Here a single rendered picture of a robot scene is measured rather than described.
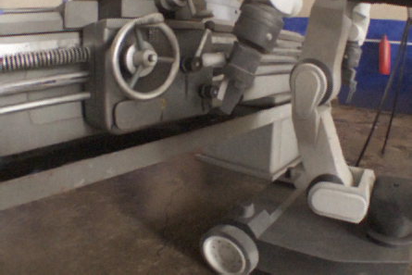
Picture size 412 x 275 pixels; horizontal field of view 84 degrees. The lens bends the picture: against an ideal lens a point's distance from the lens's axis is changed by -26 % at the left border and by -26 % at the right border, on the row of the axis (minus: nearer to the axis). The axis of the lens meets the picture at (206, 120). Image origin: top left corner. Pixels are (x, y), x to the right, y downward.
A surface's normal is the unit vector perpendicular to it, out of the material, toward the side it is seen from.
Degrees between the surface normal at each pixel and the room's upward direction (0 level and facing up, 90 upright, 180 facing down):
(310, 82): 90
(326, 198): 90
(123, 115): 90
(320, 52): 90
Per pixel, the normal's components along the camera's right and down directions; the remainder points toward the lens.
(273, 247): -0.62, 0.18
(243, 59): 0.00, 0.29
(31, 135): 0.74, 0.14
